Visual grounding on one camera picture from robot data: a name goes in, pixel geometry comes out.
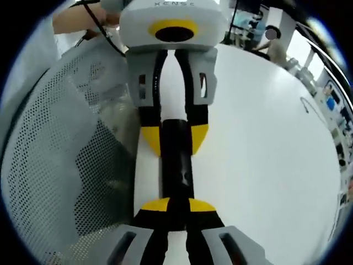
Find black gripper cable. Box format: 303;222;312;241
82;2;128;58

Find grey cable on table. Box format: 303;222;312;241
299;96;327;123

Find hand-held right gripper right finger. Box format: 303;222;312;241
187;199;275;265

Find person's light shirt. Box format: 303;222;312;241
5;24;63;116

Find person's left hand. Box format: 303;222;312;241
92;7;122;31

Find white mesh bag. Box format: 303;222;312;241
0;51;143;265

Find black remote control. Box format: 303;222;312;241
159;118;194;201

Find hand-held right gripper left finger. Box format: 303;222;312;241
106;197;169;265

